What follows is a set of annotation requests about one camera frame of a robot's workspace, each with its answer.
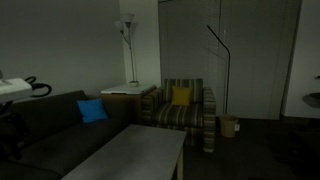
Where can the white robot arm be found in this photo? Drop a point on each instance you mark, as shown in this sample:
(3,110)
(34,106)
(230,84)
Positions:
(14,89)

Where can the dark grey fabric sofa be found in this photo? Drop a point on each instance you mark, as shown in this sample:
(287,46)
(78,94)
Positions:
(58,139)

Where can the wooden side table white top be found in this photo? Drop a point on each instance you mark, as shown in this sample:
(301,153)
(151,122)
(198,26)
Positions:
(130,95)

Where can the blue throw pillow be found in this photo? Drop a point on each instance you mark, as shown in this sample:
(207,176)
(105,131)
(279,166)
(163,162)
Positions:
(92,110)

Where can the grey coffee table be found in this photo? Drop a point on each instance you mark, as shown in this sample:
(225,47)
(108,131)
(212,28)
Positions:
(137,153)

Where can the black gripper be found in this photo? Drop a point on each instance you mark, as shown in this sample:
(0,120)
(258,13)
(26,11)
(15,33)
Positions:
(12,133)

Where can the yellow throw pillow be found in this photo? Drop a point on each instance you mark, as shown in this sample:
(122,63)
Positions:
(181,96)

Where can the thin black floor lamp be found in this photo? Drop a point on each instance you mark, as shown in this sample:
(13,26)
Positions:
(227,76)

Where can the beige waste basket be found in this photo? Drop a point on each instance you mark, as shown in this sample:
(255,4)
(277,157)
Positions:
(227,125)

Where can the white multi-head floor lamp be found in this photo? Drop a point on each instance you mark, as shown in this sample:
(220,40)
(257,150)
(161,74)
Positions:
(124,27)

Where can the striped armchair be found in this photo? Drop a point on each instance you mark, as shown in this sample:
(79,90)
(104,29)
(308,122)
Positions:
(198,119)

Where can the closed window blinds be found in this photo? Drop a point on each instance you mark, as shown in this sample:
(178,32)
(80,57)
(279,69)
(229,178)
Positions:
(259,35)

